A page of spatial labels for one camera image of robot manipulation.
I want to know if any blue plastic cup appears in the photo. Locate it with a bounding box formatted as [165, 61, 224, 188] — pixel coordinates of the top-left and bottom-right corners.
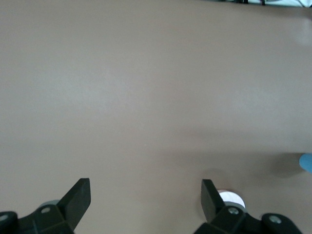
[299, 153, 312, 173]

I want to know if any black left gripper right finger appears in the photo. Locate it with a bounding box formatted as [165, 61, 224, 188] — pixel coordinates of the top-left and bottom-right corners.
[192, 179, 303, 234]

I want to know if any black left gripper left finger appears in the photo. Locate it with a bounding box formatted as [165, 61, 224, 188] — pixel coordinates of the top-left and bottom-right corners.
[0, 178, 92, 234]

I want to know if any brown table cover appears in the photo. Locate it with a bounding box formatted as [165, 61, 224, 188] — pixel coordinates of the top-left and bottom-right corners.
[0, 0, 312, 234]

